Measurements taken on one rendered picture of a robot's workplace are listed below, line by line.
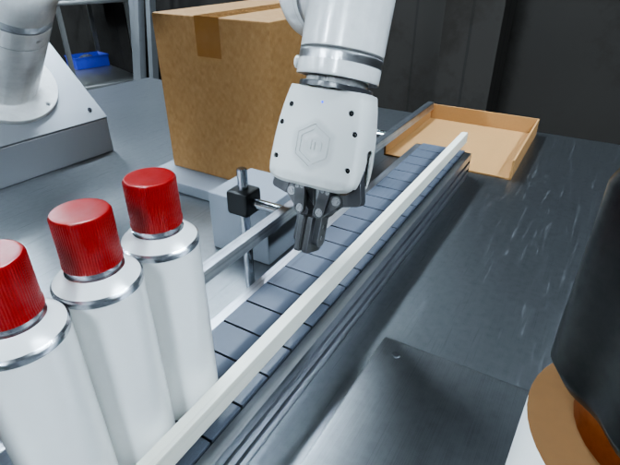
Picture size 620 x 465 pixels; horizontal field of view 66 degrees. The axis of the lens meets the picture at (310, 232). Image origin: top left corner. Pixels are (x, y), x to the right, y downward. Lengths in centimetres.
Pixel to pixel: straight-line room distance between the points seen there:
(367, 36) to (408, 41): 262
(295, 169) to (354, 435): 25
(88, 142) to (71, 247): 84
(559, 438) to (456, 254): 55
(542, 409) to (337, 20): 37
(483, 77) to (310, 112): 231
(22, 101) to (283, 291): 70
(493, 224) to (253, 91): 43
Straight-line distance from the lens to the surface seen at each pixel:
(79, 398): 31
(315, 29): 49
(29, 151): 106
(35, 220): 90
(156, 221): 32
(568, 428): 20
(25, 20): 93
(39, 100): 110
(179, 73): 89
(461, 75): 280
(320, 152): 48
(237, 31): 79
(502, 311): 64
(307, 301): 47
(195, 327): 36
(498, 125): 128
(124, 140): 121
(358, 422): 42
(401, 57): 313
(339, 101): 48
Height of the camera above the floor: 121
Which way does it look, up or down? 30 degrees down
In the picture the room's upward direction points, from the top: straight up
